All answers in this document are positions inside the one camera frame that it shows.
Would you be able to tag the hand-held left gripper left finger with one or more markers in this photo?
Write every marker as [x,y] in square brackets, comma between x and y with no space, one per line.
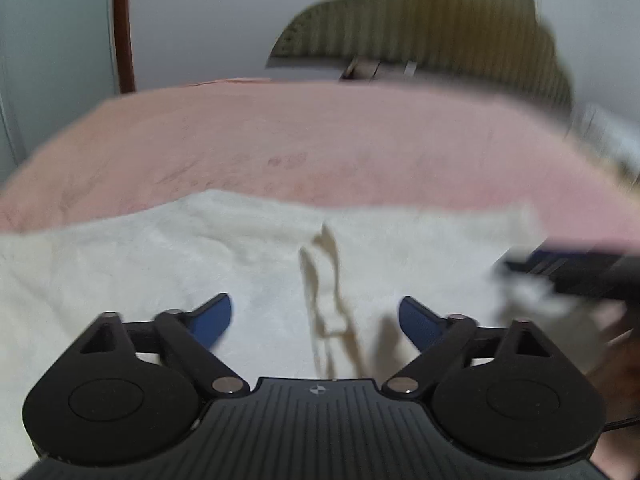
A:
[212,321]

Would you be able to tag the pink bed blanket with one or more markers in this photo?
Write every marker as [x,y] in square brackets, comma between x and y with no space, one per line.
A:
[325,145]

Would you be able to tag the white pants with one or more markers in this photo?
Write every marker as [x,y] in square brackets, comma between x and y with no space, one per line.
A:
[175,260]

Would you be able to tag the olive upholstered headboard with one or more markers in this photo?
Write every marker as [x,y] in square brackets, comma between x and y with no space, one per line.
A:
[440,25]

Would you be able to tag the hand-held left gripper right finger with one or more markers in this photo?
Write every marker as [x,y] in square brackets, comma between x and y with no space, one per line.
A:
[419,324]

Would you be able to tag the brown grey pillow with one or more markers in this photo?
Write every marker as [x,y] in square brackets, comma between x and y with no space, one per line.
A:
[372,68]

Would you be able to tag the brown wooden door frame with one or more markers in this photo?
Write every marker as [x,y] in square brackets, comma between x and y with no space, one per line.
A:
[124,35]

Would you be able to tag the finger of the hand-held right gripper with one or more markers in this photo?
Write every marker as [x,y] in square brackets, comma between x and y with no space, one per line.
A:
[550,261]

